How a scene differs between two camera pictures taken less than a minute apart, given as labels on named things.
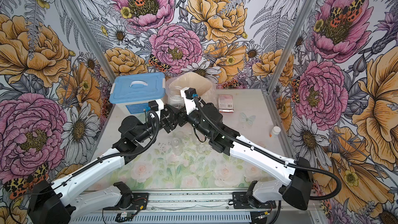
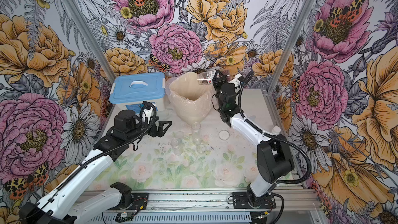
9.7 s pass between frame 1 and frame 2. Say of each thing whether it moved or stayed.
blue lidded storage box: stayed
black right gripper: moved
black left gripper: moved
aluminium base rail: stayed
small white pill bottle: stayed
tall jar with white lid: moved
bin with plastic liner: stayed
